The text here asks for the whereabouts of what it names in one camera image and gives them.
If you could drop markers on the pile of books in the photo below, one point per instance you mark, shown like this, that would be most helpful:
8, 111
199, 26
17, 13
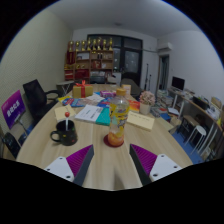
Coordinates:
164, 103

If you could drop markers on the pink flowers in white pot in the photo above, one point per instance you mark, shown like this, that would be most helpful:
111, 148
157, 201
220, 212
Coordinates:
146, 100

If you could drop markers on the brown wooden stool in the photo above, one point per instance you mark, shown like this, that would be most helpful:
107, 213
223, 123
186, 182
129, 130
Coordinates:
190, 120

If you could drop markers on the yellow-labelled drink bottle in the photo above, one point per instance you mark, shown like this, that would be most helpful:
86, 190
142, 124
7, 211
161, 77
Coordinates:
118, 116

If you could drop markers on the pale yellow envelope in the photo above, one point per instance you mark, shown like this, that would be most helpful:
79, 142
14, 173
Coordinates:
140, 120

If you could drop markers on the red-tipped stirrer stick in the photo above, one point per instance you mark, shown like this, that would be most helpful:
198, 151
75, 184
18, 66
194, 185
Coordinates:
67, 115

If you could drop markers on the black computer monitor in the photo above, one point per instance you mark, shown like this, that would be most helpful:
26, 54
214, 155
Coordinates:
178, 83

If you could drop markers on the orange carton box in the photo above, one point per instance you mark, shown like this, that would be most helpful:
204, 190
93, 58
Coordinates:
126, 89

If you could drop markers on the blue book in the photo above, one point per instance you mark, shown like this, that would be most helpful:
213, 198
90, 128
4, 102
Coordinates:
72, 102

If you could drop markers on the white round stool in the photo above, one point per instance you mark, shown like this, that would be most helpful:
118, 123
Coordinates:
199, 130

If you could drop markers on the pink packet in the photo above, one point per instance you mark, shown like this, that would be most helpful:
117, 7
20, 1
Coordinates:
107, 94

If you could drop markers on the grey armchair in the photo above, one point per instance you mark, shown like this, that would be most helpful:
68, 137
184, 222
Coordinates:
135, 87

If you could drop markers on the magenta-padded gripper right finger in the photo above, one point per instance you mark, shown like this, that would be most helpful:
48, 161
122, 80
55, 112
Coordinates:
165, 166

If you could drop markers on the white air conditioner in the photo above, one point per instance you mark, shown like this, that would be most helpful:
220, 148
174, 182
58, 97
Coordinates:
164, 47

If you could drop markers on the yellow notepad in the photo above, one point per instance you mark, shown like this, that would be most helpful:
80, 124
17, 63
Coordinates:
64, 112

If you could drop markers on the black office chair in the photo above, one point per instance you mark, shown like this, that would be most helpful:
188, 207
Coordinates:
35, 96

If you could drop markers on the orange-red book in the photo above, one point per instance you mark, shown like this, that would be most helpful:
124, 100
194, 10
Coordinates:
134, 106

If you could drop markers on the purple sign board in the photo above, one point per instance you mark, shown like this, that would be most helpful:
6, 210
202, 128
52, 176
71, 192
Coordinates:
13, 108

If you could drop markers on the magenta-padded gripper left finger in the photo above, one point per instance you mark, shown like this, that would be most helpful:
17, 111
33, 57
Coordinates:
58, 167

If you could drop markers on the black microphone stand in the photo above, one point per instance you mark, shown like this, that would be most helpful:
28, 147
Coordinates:
146, 76

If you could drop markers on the flat round red coaster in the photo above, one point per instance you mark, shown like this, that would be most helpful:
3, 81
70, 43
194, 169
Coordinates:
106, 141

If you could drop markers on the long wooden desk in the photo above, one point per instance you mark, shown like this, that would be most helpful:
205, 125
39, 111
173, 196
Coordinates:
200, 108

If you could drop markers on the black dotted mug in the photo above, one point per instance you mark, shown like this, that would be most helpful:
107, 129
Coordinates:
66, 136

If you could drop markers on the wooden shelf unit with trophies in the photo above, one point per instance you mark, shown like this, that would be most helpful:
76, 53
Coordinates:
90, 61

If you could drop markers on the yellow gift box, red ribbon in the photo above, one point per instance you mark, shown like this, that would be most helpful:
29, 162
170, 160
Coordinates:
82, 91

